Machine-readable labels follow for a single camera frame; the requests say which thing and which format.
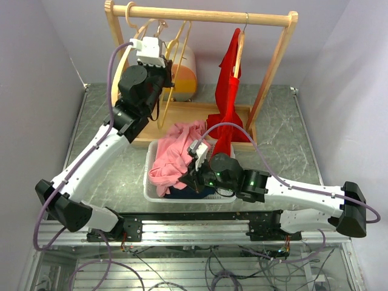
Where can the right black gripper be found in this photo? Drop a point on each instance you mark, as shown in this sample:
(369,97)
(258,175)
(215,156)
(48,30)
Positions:
(191,181)

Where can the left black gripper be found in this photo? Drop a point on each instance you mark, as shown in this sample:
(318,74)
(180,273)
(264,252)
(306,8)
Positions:
(167,72)

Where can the navy blue t shirt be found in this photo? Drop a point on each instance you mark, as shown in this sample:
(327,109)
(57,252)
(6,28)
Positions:
(188,193)

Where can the pink t shirt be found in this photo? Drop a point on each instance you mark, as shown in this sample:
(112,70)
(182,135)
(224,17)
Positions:
(172,157)

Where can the yellow wooden hanger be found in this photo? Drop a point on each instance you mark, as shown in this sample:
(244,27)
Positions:
(175,49)

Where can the cream plastic hanger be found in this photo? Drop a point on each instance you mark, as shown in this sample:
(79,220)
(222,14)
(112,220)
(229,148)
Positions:
(124,50)

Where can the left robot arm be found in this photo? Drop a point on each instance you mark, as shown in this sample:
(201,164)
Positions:
(140,87)

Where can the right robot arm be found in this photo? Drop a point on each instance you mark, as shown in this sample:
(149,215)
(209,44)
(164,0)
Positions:
(341,209)

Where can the red t shirt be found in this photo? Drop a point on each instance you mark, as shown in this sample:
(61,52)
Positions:
(225,95)

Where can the wooden hanger with red shirt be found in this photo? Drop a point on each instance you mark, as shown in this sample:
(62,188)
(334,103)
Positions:
(241,40)

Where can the white striped drawer cabinet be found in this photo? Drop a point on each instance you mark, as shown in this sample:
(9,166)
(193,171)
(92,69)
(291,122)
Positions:
(186,81)

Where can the white plastic basket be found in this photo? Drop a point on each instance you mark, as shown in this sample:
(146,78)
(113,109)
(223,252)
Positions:
(150,194)

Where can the wooden clothes rack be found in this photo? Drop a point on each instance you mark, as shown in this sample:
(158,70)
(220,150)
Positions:
(171,110)

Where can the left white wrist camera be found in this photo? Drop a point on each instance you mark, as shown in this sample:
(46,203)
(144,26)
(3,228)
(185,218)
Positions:
(149,51)

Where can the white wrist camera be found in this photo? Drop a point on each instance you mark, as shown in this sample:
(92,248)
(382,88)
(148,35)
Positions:
(149,51)
(198,151)

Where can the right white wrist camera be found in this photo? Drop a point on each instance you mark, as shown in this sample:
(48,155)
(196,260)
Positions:
(198,151)

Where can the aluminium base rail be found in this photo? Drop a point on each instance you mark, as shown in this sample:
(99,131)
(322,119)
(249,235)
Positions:
(200,228)

